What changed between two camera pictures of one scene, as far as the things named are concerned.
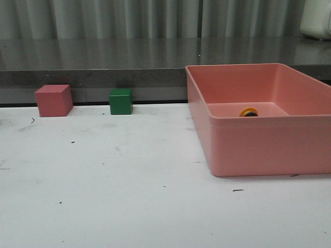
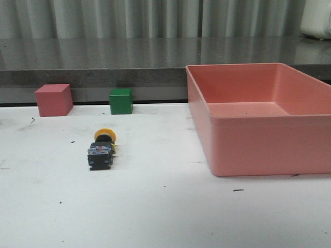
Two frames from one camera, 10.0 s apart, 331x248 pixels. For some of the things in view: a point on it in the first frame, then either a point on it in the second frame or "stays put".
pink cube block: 54,100 stays put
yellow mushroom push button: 249,111 -> 101,152
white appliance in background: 316,19 stays put
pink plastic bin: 291,135 stays put
